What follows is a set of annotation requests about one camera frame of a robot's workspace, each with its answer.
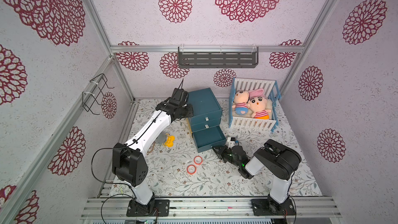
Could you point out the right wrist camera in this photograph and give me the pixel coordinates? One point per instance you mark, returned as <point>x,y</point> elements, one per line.
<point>231,142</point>

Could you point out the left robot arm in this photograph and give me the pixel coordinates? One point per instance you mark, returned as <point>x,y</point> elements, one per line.
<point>129,163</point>

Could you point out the grey plush keychain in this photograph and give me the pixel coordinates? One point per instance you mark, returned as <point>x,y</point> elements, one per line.
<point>162,138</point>

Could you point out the teal bottom drawer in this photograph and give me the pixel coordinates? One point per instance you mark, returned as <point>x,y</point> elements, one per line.
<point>206,139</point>

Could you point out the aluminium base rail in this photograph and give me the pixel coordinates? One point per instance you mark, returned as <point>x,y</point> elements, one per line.
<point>211,208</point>

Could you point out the red tape roll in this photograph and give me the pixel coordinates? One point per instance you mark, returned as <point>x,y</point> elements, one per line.
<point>198,160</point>
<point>191,169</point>

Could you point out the grey wall shelf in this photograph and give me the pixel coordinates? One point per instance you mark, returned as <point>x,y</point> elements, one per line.
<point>218,59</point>

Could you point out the plush doll blue outfit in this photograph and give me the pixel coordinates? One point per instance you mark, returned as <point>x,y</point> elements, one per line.
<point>240,101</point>

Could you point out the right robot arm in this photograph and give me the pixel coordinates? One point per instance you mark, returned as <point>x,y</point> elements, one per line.
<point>279,159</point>

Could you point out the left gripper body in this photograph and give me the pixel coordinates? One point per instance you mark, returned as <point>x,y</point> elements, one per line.
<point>186,111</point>

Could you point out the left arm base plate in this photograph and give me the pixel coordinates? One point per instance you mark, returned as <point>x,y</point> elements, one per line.
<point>155,208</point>

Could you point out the white blue toy crib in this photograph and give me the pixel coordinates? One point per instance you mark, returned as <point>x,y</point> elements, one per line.
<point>272,95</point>

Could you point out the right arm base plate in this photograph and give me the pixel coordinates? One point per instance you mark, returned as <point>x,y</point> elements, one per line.
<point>269,207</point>

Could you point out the plush doll striped shirt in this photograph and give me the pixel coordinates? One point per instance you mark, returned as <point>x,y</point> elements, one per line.
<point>258,106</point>

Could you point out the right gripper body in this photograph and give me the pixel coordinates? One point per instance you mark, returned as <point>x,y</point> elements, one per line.
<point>223,152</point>

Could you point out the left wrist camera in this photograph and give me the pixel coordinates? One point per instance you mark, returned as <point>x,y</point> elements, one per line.
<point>179,97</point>

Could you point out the teal drawer cabinet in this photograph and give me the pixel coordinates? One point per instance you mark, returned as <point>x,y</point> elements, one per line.
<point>207,111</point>

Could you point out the black wire wall rack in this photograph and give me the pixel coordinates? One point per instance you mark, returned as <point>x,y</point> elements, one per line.
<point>89,98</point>

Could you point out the yellow flower toy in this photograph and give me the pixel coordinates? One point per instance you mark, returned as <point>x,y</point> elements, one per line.
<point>169,141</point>

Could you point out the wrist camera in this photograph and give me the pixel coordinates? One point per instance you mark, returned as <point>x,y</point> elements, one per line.
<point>231,142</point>
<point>179,97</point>

